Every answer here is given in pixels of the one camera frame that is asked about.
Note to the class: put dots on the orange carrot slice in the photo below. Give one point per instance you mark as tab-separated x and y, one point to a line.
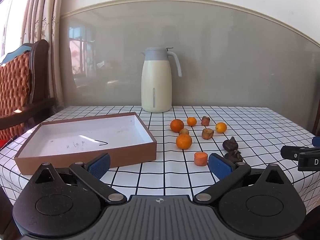
201	159

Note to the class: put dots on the small yellowish round fruit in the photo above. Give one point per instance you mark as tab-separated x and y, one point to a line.
184	131

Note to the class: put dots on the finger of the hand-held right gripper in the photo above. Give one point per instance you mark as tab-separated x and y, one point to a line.
288	152
316	140

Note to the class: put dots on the orange tufted cushion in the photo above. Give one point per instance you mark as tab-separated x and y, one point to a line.
15	85

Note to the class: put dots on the window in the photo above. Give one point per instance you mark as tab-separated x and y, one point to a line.
10	22

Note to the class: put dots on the small orange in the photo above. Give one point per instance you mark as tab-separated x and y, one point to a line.
192	121

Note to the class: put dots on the beige embroidered curtain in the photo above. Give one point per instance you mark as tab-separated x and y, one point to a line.
42	30

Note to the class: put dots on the cream thermos jug grey lid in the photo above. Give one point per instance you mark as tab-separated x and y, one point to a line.
155	85

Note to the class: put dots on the brown cardboard box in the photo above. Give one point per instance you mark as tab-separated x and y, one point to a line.
87	135

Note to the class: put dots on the yellow orange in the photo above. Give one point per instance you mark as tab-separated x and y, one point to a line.
221	127

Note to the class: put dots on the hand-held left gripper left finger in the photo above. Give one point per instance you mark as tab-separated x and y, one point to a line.
100	165

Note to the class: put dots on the brownish carrot chunk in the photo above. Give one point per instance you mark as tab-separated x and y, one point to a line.
205	120
207	133

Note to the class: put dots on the dark wooden sofa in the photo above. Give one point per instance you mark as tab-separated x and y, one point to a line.
40	80

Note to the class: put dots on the red plastic bag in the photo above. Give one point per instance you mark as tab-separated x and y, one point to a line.
2	144

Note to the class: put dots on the large orange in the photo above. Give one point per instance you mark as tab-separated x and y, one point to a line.
177	125
184	141

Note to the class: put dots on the dark water caltrop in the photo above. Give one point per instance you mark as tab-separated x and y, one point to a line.
230	143
234	155

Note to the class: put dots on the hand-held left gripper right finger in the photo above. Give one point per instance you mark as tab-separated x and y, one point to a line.
220	166

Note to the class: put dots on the white black checked tablecloth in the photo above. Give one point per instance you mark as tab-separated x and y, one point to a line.
257	130

